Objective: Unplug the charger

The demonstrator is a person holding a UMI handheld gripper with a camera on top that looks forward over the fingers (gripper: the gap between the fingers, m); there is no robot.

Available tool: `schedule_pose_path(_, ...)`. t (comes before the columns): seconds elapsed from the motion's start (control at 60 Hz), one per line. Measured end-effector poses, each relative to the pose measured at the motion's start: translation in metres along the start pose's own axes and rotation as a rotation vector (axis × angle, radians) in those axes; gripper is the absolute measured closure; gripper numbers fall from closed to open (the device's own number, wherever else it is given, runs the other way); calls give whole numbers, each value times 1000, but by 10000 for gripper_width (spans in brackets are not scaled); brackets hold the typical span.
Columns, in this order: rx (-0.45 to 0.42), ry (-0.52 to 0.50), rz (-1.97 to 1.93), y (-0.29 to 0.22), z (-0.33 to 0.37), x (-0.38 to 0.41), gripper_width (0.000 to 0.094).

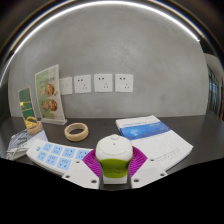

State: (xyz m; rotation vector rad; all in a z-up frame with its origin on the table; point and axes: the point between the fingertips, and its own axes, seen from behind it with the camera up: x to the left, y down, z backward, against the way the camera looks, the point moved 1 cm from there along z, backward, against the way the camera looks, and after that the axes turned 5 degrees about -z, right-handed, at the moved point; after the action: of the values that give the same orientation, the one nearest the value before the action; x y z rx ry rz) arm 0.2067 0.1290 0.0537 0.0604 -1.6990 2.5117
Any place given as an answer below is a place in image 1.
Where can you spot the white power strip blue sockets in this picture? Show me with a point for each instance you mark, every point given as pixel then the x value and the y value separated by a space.
pixel 53 156

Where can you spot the curved ceiling light strip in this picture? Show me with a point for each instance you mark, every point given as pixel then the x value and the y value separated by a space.
pixel 110 3

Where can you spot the acrylic menu stand food pictures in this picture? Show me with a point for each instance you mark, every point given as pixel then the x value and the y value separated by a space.
pixel 48 93

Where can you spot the blank white wall plate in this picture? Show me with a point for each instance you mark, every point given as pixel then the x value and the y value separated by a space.
pixel 66 86

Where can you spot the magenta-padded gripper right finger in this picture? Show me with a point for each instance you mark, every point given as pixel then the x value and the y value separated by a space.
pixel 146 172

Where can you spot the beige tape roll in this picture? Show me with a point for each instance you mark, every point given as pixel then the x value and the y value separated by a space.
pixel 68 133

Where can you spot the small green sign wooden base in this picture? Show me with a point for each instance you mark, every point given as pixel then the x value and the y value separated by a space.
pixel 26 106

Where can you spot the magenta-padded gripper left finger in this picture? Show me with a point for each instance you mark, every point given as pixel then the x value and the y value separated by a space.
pixel 80 173

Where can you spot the glass partition dark frame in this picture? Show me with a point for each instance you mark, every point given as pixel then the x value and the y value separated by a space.
pixel 215 93

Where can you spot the white and green charger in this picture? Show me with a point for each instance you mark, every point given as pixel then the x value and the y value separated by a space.
pixel 114 150

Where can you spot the grey plastic bag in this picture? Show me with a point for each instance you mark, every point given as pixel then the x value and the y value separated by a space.
pixel 25 140

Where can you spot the white and blue booklet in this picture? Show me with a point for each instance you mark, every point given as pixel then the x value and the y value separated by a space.
pixel 156 140

